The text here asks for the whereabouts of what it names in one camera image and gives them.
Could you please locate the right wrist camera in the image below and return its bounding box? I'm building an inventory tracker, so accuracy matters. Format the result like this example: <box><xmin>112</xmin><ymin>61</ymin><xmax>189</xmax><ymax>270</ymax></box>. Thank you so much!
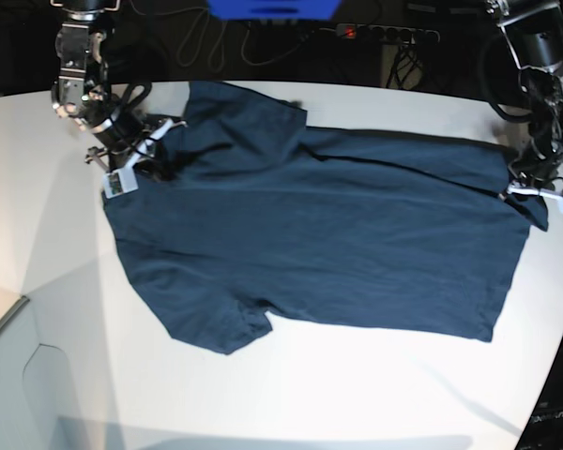
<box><xmin>102</xmin><ymin>168</ymin><xmax>138</xmax><ymax>199</ymax></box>

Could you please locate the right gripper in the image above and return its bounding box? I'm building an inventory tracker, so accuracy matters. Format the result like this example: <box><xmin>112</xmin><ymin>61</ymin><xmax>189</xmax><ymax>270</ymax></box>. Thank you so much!
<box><xmin>84</xmin><ymin>116</ymin><xmax>188</xmax><ymax>181</ymax></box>

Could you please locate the white power strip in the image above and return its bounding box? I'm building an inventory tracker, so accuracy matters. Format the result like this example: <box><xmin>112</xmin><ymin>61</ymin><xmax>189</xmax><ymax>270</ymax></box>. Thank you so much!
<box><xmin>335</xmin><ymin>23</ymin><xmax>441</xmax><ymax>46</ymax></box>

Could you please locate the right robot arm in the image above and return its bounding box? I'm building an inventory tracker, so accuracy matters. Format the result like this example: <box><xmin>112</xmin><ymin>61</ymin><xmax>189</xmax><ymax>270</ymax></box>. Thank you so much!
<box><xmin>51</xmin><ymin>1</ymin><xmax>184</xmax><ymax>181</ymax></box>

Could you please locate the dark blue t-shirt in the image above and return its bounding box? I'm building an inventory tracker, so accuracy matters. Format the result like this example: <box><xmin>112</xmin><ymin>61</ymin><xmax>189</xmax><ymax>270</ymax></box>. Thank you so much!
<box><xmin>103</xmin><ymin>82</ymin><xmax>548</xmax><ymax>354</ymax></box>

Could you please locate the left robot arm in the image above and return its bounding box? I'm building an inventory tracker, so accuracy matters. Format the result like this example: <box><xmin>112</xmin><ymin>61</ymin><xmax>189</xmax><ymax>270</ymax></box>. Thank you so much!
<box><xmin>478</xmin><ymin>1</ymin><xmax>563</xmax><ymax>211</ymax></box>

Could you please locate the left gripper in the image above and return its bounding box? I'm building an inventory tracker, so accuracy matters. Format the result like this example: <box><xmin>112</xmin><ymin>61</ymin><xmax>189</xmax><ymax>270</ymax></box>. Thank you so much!
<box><xmin>499</xmin><ymin>149</ymin><xmax>563</xmax><ymax>202</ymax></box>

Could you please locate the blue box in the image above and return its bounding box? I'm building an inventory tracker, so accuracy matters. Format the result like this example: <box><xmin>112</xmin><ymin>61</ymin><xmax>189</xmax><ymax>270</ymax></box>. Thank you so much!
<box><xmin>207</xmin><ymin>0</ymin><xmax>341</xmax><ymax>21</ymax></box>

